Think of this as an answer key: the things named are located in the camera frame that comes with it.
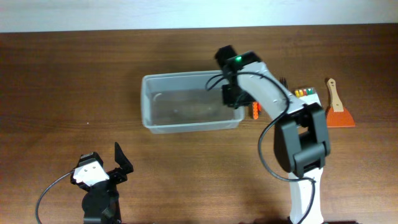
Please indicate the orange scraper with wooden handle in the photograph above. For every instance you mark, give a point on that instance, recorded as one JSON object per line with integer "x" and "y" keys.
{"x": 337, "y": 116}

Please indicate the orange perforated plastic strip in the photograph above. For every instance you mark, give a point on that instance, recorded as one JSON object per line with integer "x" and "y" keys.
{"x": 255, "y": 110}

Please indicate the clear pack of coloured clips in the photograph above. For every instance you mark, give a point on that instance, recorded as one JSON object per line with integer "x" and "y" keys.
{"x": 308, "y": 95}

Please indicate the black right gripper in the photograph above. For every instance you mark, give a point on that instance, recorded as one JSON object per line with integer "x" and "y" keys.
{"x": 231, "y": 103}

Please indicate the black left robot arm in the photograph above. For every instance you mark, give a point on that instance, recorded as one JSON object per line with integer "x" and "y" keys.
{"x": 101, "y": 201}

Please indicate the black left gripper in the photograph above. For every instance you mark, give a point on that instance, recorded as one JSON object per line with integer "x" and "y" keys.
{"x": 120, "y": 175}

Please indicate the clear plastic storage container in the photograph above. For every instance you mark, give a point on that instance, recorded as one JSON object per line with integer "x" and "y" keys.
{"x": 179, "y": 103}

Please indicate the orange black needle nose pliers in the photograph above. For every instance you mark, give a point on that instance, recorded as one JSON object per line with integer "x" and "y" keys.
{"x": 283, "y": 81}

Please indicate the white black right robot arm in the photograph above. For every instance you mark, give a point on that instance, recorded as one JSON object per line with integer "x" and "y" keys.
{"x": 301, "y": 140}

